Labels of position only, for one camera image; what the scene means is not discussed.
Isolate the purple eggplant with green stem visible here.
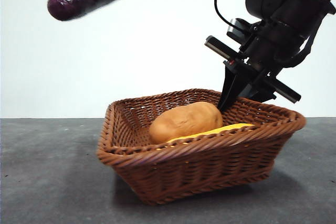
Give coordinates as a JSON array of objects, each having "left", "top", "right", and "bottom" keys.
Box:
[{"left": 47, "top": 0, "right": 137, "bottom": 22}]

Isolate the yellow corn cob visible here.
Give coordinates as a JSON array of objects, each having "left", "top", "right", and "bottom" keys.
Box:
[{"left": 167, "top": 122, "right": 255, "bottom": 143}]

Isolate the brown potato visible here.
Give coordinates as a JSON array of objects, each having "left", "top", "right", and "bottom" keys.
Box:
[{"left": 149, "top": 101, "right": 224, "bottom": 145}]

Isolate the brown wicker basket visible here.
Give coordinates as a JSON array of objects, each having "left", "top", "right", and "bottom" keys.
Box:
[{"left": 96, "top": 88, "right": 307, "bottom": 206}]

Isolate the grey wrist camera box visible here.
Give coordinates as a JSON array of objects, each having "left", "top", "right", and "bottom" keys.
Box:
[{"left": 226, "top": 18, "right": 254, "bottom": 45}]

